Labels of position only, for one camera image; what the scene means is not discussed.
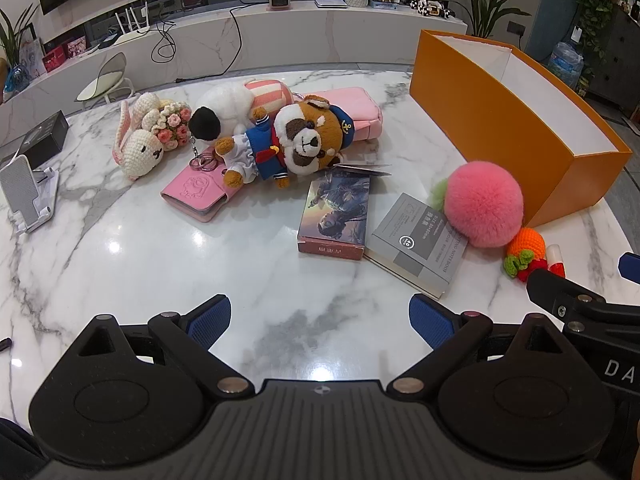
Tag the dark grey cabinet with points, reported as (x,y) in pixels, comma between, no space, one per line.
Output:
(617,60)

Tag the dark wall outlet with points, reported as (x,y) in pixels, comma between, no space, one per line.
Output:
(516,28)

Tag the pink card wallet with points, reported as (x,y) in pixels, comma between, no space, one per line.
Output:
(195,192)

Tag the crochet rabbit with flowers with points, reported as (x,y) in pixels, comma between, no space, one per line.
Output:
(142,147)

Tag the white red lip balm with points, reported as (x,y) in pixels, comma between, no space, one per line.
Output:
(556,260)

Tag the white dog plush striped outfit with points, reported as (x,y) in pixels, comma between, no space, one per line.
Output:
(225,102)

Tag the red gift boxes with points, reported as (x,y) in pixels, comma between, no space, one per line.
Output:
(62,55)

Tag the blue water jug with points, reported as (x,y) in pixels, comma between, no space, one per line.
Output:
(565,62)

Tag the orange cardboard box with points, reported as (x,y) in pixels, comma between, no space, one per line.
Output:
(500,110)

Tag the green leafy plant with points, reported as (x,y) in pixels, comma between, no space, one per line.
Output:
(15,35)

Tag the pink fabric pouch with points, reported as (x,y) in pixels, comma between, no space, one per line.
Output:
(360,110)

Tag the white round chair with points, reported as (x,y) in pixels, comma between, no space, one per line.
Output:
(107,77)

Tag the illustrated card box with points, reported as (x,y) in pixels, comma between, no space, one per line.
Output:
(337,210)

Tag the black flat box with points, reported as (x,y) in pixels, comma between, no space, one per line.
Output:
(40,135)

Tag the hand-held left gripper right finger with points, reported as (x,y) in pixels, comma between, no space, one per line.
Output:
(430,320)

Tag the silver laptop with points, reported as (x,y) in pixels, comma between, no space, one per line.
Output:
(327,2)

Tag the pink fluffy peach plush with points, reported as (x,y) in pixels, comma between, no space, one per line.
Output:
(482,202)

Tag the metal key rings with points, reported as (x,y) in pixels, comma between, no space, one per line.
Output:
(202,162)

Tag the blue glass vase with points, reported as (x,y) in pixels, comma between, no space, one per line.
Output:
(16,79)

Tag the white router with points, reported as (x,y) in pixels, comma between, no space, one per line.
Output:
(131,25)

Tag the grey notebook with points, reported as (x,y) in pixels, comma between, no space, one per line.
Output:
(415,245)

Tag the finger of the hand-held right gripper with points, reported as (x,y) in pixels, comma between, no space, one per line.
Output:
(631,266)
(550,287)

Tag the red crochet strawberry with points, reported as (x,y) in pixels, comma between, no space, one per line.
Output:
(535,266)

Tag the black pen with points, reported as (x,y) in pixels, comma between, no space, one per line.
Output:
(4,344)

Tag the orange crochet carrot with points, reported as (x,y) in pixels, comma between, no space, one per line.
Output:
(527,245)

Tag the white phone stand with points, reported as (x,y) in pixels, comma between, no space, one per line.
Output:
(22,192)

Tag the white marble media console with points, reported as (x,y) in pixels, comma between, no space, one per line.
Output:
(280,35)

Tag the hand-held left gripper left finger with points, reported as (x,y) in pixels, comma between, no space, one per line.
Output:
(210,319)

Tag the sailor red panda plush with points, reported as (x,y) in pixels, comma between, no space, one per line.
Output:
(305,140)

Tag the black white toy pile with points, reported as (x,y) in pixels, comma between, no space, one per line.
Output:
(425,2)

